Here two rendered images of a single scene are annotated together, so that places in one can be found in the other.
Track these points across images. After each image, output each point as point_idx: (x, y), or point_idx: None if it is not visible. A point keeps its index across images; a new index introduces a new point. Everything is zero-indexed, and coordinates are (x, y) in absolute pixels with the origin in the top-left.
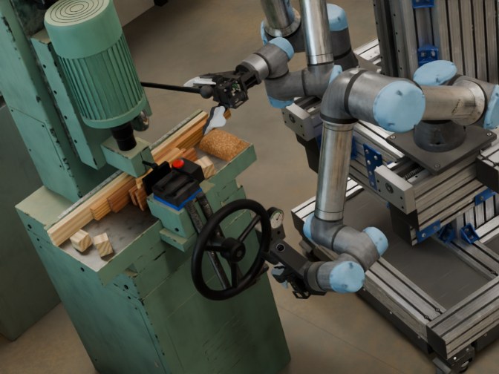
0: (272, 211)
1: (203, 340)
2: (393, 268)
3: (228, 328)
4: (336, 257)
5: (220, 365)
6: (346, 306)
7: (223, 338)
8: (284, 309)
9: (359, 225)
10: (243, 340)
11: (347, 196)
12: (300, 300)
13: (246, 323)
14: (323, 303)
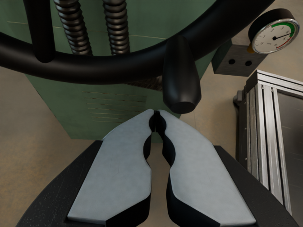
0: (287, 15)
1: (84, 88)
2: (285, 179)
3: (121, 98)
4: (252, 123)
5: (101, 115)
6: (223, 147)
7: (111, 102)
8: (194, 113)
9: (288, 119)
10: (133, 115)
11: (299, 95)
12: (206, 117)
13: (142, 108)
14: (214, 132)
